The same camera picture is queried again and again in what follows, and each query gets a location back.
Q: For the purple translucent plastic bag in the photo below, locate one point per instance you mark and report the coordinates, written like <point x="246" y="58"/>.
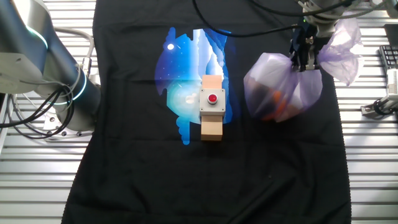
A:
<point x="311" y="93"/>

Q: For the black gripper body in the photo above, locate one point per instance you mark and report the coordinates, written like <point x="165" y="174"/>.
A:
<point x="301" y="37"/>

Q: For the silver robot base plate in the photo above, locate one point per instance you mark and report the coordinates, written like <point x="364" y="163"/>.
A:
<point x="49" y="124"/>

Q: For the black computer keyboard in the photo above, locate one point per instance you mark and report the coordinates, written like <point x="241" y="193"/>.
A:
<point x="390" y="57"/>

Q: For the small silver bracket mount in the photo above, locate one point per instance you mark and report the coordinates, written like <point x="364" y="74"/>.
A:
<point x="368" y="109"/>

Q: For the white box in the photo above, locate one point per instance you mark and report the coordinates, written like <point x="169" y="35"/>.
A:
<point x="267" y="71"/>

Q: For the orange-tan block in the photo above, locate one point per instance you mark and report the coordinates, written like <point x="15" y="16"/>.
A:
<point x="278" y="102"/>

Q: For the black t-shirt with blue print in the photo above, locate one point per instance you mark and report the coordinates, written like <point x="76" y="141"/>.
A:
<point x="140" y="171"/>

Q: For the black flat object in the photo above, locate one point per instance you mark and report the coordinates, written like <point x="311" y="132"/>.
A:
<point x="391" y="34"/>

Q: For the grey box with red button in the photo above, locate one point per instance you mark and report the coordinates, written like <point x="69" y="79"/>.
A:
<point x="217" y="109"/>

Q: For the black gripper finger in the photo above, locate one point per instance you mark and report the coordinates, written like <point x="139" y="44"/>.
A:
<point x="297" y="60"/>
<point x="311" y="56"/>

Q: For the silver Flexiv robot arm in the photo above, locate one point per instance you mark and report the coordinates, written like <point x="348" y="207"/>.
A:
<point x="18" y="37"/>

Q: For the long tan wooden block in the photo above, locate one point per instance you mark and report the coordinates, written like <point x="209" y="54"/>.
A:
<point x="211" y="130"/>

